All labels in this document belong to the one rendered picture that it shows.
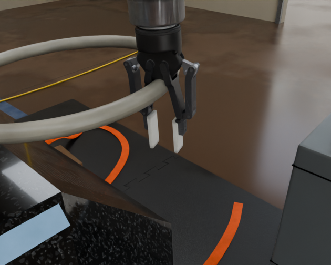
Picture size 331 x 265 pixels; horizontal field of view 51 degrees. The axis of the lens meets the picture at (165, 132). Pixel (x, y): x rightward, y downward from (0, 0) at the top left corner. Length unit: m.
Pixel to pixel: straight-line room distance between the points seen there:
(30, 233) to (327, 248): 0.70
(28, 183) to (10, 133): 0.11
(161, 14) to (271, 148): 1.85
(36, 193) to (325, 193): 0.62
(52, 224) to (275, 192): 1.54
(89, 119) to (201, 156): 1.67
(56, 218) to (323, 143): 0.60
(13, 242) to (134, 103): 0.26
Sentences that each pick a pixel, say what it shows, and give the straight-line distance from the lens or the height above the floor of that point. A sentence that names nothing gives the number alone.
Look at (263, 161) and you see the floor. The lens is 2.19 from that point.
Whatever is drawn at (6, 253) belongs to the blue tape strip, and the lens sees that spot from 0.56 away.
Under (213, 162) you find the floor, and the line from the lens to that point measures 2.11.
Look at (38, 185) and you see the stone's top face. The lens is 0.61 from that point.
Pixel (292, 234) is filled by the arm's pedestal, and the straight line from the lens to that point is 1.01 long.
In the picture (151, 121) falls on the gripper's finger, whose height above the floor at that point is 0.92.
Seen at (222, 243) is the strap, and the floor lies 0.02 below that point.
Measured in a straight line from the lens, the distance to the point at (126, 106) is 0.54.
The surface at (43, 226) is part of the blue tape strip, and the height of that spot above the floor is 0.85.
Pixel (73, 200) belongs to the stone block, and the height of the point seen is 0.85.
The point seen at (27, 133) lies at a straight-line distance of 0.53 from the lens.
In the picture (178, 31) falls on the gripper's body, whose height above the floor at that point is 1.09.
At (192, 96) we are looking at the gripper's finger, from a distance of 0.60.
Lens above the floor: 1.24
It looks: 31 degrees down
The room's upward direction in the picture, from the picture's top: straight up
